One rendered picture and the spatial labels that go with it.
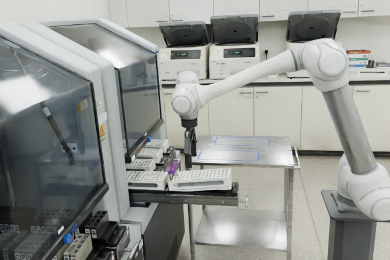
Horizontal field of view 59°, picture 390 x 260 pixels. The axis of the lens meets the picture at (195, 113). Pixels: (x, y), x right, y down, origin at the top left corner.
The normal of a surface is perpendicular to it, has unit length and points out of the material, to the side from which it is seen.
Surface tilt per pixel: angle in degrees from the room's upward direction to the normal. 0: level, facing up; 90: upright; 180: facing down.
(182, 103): 92
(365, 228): 90
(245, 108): 90
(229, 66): 90
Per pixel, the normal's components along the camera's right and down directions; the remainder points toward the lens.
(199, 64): -0.19, 0.28
